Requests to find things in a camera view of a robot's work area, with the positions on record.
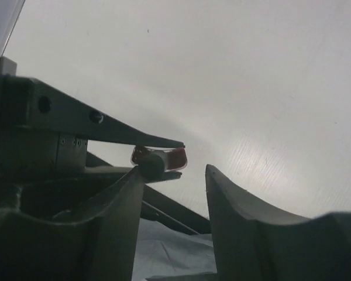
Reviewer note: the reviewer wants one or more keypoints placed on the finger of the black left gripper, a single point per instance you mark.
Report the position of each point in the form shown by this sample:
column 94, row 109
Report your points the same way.
column 118, row 172

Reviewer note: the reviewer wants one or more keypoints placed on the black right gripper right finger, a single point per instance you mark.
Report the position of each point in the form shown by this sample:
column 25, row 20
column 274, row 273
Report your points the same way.
column 254, row 240

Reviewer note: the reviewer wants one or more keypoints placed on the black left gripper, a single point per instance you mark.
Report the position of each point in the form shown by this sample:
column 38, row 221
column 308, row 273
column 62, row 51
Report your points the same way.
column 43, row 144

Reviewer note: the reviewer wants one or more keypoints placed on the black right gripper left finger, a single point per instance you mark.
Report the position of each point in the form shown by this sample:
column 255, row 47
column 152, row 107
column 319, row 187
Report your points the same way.
column 81, row 228

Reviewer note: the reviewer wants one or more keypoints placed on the red nail polish bottle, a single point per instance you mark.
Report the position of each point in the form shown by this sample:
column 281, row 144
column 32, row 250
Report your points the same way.
column 175, row 159

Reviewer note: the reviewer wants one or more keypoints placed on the nail polish brush cap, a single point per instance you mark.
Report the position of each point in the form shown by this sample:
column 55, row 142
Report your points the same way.
column 151, row 166

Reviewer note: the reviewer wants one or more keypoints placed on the grey sleeved forearm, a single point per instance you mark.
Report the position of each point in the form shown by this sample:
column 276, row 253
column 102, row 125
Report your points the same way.
column 164, row 252

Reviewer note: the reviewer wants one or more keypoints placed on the aluminium frame post left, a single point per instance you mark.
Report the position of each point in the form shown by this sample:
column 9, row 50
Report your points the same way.
column 9, row 13

